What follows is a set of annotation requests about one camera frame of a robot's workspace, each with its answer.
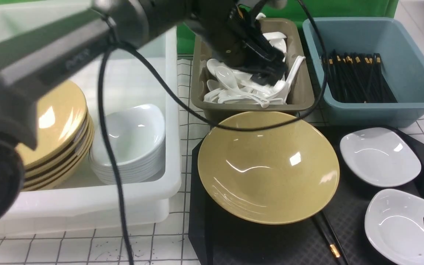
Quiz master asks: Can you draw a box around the black plastic serving tray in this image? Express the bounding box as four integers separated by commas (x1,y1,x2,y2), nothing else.
188,125,424,265

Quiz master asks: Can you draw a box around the pile of white soup spoons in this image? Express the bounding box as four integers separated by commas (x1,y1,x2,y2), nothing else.
198,31,305,109

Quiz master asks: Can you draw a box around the black chopstick gold band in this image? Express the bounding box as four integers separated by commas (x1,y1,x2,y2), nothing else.
312,210,350,265

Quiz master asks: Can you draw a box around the blue plastic chopstick bin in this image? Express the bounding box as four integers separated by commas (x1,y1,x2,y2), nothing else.
302,17,424,127

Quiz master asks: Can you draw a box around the tan noodle bowl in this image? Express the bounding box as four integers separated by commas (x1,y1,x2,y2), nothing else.
197,120,340,225

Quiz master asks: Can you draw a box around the bundle of black chopsticks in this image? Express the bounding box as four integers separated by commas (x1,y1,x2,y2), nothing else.
320,50,397,103

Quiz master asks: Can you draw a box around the white square side dish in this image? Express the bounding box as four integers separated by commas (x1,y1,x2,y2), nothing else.
364,188,424,265
339,127,422,188

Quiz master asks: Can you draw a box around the olive plastic spoon bin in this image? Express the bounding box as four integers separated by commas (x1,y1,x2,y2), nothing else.
190,18,315,123

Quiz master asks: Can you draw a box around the stack of white dishes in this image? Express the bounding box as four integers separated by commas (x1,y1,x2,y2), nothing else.
105,104,166,184

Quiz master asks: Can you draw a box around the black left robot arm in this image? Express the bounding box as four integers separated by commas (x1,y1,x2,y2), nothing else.
0,0,289,218

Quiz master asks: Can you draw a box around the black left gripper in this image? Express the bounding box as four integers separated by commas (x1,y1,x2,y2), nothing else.
185,0,288,85

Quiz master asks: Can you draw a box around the green backdrop cloth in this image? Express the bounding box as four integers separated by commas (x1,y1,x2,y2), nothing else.
177,0,398,54

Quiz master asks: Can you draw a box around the stack of tan bowls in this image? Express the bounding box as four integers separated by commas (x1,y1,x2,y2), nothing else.
16,81,94,191

